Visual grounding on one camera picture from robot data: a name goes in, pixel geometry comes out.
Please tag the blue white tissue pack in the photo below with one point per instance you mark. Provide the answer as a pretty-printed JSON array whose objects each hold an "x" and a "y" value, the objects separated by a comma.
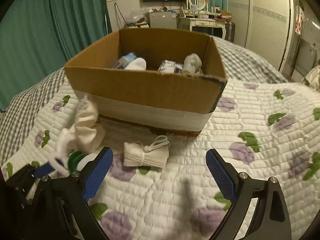
[{"x": 124, "y": 61}]

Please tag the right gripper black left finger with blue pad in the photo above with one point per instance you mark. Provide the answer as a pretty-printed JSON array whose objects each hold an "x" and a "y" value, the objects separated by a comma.
[{"x": 60, "y": 202}]

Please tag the white suitcase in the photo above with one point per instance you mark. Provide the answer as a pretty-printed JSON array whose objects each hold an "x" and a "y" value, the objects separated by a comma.
[{"x": 138, "y": 25}]

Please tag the green curtain left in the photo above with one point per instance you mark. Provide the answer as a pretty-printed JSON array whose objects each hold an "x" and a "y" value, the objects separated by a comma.
[{"x": 39, "y": 36}]

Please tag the brown cardboard box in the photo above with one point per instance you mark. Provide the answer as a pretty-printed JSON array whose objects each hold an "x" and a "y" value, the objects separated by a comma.
[{"x": 177, "y": 103}]

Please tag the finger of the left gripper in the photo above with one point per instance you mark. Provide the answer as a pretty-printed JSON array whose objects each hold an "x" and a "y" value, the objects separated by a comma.
[{"x": 46, "y": 170}]

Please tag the green white round object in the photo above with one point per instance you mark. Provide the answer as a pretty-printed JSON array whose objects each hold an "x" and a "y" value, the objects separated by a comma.
[{"x": 77, "y": 160}]

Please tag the white sock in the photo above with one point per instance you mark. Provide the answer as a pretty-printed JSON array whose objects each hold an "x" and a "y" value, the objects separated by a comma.
[{"x": 138, "y": 64}]

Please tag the white clothes pile on chair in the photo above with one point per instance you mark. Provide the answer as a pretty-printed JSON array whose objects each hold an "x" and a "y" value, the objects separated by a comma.
[{"x": 312, "y": 79}]

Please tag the white dressing table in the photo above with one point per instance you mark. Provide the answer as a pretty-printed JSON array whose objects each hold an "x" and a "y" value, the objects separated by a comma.
[{"x": 185, "y": 23}]

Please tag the cream drawstring cloth pouch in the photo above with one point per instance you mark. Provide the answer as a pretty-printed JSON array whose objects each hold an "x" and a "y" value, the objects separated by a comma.
[{"x": 85, "y": 135}]

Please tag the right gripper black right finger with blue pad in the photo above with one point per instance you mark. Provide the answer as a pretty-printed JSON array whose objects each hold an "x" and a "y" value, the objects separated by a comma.
[{"x": 270, "y": 218}]

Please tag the dark suitcase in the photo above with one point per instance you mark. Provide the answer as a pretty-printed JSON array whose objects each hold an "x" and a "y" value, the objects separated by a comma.
[{"x": 230, "y": 31}]

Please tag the white face mask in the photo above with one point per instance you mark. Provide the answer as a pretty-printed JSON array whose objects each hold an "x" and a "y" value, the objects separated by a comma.
[{"x": 154, "y": 155}]

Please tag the grey checked bed sheet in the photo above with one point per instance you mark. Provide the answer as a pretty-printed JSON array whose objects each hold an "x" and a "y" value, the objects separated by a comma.
[{"x": 19, "y": 117}]

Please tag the floral tissue pack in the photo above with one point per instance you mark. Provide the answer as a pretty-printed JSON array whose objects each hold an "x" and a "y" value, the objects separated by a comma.
[{"x": 170, "y": 67}]

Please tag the grey small refrigerator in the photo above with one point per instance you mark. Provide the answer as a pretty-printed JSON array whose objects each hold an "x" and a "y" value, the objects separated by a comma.
[{"x": 162, "y": 19}]

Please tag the white louvered wardrobe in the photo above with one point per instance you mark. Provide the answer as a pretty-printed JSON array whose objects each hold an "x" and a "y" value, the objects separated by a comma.
[{"x": 262, "y": 26}]

